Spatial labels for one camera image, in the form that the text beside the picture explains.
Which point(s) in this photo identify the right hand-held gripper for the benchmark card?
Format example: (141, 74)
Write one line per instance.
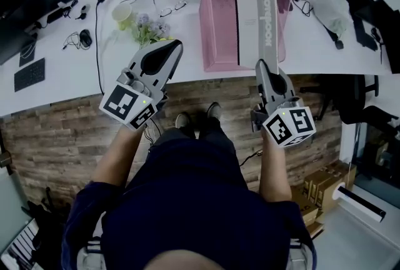
(289, 129)

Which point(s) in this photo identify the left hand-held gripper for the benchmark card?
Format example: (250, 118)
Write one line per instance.
(122, 104)

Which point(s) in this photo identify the grey white notebook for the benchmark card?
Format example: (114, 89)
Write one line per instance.
(248, 34)

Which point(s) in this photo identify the pink mesh tray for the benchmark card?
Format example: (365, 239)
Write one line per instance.
(218, 28)

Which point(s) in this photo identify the person's right forearm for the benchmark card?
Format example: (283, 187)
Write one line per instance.
(276, 172)

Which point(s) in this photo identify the person's left forearm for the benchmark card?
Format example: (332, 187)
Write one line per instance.
(115, 159)

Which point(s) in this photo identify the artificial flower bunch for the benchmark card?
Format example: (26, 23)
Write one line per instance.
(147, 28)

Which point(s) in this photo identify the pale yellow cup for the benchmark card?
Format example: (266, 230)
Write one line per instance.
(122, 14)

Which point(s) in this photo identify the person's left shoe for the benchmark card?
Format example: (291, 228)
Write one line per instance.
(182, 121)

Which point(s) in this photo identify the person's shoe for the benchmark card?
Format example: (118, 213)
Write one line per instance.
(182, 121)
(214, 111)

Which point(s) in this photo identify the person's right shoe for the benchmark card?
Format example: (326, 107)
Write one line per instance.
(214, 111)

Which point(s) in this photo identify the black rimmed glasses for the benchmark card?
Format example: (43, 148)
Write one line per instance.
(180, 5)

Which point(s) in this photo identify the black computer mouse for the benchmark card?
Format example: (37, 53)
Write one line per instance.
(85, 38)

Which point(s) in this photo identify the person's dark trousers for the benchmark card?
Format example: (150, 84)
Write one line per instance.
(215, 134)

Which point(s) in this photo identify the black office chair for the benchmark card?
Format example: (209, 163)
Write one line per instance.
(353, 103)

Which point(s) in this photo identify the white framed glass door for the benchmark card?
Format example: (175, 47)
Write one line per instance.
(347, 143)

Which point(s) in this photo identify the small black clip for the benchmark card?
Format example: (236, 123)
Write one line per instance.
(84, 8)

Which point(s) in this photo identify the white plastic bag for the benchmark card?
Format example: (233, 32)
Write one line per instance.
(332, 12)

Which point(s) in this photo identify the black monitor stand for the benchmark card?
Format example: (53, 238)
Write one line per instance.
(364, 32)

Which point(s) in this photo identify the tall cardboard box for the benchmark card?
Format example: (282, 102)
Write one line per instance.
(328, 187)

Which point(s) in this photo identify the black keyboard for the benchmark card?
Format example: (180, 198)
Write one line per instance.
(29, 75)

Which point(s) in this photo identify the black monitor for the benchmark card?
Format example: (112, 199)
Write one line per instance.
(28, 22)
(390, 37)

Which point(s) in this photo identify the black flat pad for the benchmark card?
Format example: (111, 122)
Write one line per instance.
(27, 59)

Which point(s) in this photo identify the white bar with black stripe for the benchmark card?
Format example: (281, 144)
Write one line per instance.
(359, 206)

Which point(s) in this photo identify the person's navy shirt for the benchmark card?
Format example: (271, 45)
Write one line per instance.
(193, 215)

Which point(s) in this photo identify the round brown fixture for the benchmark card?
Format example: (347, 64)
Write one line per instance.
(4, 160)

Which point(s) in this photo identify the black backpack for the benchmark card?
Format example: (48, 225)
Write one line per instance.
(50, 225)

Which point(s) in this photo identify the white slatted shelf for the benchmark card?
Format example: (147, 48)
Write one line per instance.
(22, 247)

